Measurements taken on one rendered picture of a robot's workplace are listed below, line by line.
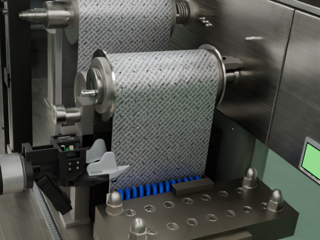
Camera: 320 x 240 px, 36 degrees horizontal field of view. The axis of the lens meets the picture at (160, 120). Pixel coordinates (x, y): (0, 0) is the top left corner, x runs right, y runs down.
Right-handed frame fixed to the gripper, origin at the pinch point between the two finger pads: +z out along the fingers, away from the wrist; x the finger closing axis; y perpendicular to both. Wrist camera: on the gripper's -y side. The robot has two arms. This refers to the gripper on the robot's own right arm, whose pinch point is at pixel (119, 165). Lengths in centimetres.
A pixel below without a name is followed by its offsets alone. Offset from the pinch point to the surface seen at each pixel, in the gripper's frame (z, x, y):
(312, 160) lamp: 29.2, -23.8, 9.7
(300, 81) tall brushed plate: 30.0, -15.4, 22.3
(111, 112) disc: -2.7, -0.5, 12.9
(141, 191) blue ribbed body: 4.0, -3.5, -5.1
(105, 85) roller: -3.5, 1.1, 18.0
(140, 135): 4.2, -0.3, 6.6
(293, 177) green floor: 179, 124, -109
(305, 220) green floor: 153, 83, -109
